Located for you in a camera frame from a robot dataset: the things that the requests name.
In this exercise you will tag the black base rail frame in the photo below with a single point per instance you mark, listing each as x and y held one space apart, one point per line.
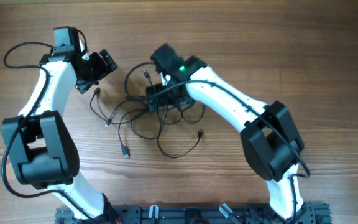
310 213

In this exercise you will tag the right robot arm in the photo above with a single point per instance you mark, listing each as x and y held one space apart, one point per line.
270 139

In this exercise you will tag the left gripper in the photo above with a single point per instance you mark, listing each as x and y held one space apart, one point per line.
102 70

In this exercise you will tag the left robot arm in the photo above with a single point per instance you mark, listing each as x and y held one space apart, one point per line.
40 156

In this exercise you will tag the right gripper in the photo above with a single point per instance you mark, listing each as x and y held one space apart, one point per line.
165 98

